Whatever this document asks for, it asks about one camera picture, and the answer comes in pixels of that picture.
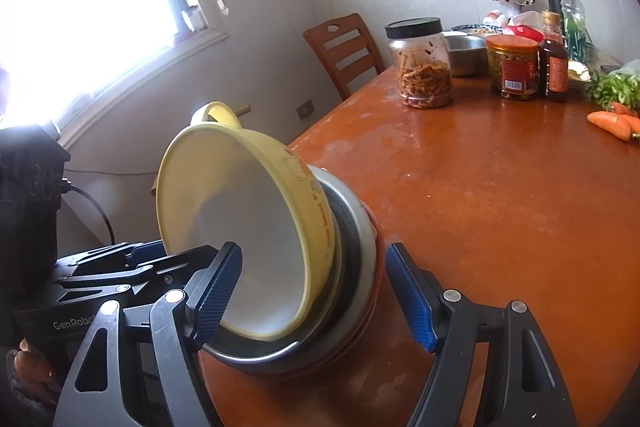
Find slatted wooden chair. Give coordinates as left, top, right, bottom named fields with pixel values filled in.
left=302, top=13, right=386, bottom=102

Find steel basin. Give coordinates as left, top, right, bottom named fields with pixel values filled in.
left=442, top=32, right=490, bottom=78

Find bagged green vegetables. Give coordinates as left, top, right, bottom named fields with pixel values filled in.
left=585, top=59, right=640, bottom=110

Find person's left hand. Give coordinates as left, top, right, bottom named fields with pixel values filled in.
left=14, top=339, right=63, bottom=407

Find blue patterned plate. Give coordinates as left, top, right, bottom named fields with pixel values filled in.
left=449, top=24, right=503, bottom=36

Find round steel pan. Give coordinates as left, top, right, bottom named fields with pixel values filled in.
left=200, top=164, right=378, bottom=378

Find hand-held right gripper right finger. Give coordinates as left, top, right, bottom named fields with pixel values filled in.
left=385, top=243, right=581, bottom=427

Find pale yellow food piece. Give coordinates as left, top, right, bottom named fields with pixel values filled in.
left=567, top=61, right=597, bottom=84

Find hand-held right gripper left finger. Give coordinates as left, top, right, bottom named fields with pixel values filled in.
left=52, top=242, right=244, bottom=427

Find red and white plastic bag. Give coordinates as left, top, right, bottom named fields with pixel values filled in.
left=482, top=9, right=546, bottom=42

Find red-labelled pickle jar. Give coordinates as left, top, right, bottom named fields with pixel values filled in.
left=485, top=34, right=542, bottom=101

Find small clear container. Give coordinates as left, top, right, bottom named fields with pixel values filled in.
left=180, top=6, right=207, bottom=32

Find black-lidded pickle jar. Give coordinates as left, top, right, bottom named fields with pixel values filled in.
left=385, top=18, right=456, bottom=109

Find thin wall cable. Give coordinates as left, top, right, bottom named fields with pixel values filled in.
left=70, top=167, right=158, bottom=178

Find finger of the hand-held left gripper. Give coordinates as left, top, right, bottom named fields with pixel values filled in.
left=55, top=246, right=223, bottom=297
left=57, top=242, right=169, bottom=279

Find clear plastic bottle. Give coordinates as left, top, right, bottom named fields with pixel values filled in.
left=560, top=0, right=596, bottom=64

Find dark sauce bottle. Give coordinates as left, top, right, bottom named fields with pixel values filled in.
left=537, top=10, right=571, bottom=104

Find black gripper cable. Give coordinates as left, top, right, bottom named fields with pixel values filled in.
left=62, top=184, right=117, bottom=247

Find yellow enamel bowl with handles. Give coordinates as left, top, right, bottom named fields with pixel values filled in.
left=150, top=101, right=337, bottom=342

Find large steel bowl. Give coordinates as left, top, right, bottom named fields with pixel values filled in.
left=300, top=187, right=363, bottom=348

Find carrot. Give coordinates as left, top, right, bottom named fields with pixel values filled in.
left=610, top=102, right=640, bottom=135
left=586, top=111, right=636, bottom=142

